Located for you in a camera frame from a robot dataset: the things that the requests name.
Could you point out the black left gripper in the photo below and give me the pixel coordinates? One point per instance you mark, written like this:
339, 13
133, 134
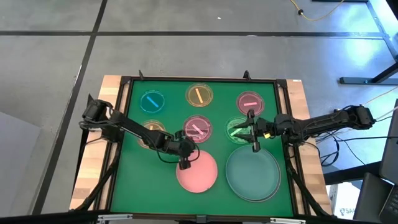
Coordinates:
186, 147

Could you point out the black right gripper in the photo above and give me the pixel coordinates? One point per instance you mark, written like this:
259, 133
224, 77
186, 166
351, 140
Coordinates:
264, 129

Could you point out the transparent green small plate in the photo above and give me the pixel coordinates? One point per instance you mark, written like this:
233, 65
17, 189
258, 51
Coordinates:
229, 134

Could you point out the transparent pink small plate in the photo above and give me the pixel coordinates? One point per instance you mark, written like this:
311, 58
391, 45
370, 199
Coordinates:
202, 122
244, 109

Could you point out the large pink plastic plate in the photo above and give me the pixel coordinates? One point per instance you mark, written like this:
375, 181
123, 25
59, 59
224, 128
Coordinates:
199, 175

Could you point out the transparent orange small plate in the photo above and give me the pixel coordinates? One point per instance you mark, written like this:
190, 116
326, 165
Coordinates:
152, 125
191, 96

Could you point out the transparent blue small plate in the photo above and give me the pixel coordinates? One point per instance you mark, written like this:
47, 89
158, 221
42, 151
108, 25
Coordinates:
146, 105

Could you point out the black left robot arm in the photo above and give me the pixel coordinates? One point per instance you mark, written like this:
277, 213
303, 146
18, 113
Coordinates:
130, 124

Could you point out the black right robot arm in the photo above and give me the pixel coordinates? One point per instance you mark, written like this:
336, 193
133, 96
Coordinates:
326, 121

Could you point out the large teal plastic plate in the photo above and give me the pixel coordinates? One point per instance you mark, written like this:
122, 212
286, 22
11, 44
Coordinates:
252, 174

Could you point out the green table mat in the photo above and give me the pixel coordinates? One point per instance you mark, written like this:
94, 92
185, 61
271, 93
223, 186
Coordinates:
149, 186

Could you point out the large white plastic plate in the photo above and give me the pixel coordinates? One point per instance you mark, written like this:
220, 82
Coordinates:
275, 191

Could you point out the white cardboard box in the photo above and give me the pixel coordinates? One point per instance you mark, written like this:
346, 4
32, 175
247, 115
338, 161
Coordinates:
345, 199

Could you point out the black standing desk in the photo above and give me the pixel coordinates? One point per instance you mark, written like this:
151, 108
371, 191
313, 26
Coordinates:
357, 81

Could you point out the black computer monitor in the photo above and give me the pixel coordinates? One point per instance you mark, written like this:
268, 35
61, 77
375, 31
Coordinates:
391, 149

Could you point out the black keyboard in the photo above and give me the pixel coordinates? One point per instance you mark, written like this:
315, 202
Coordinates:
392, 207

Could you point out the black frame clamp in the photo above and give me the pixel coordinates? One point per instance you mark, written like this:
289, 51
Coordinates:
141, 75
247, 75

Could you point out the black table rig frame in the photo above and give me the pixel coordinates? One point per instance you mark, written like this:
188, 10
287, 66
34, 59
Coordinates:
202, 78

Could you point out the silver aluminium bracket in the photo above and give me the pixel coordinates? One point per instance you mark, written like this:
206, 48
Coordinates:
287, 221
115, 217

